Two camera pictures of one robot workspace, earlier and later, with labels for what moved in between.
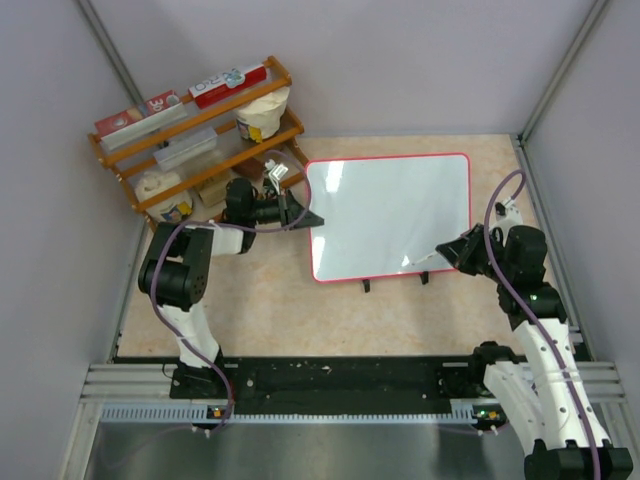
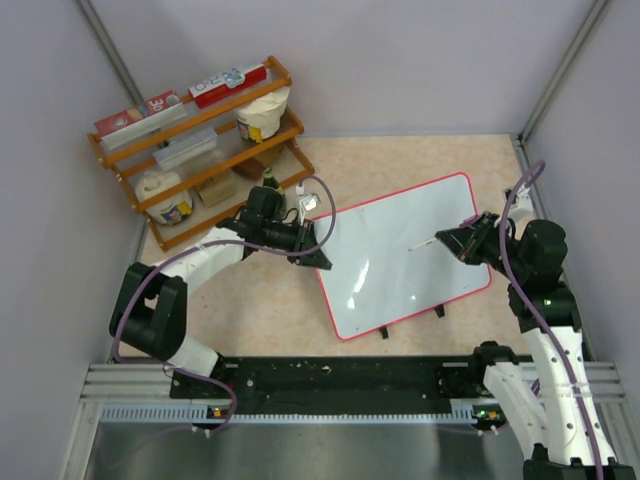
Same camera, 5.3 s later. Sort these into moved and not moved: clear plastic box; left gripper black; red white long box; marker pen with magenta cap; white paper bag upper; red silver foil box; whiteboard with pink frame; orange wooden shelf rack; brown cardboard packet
Moved: marker pen with magenta cap; whiteboard with pink frame; left gripper black
Not moved: white paper bag upper; red white long box; orange wooden shelf rack; brown cardboard packet; clear plastic box; red silver foil box
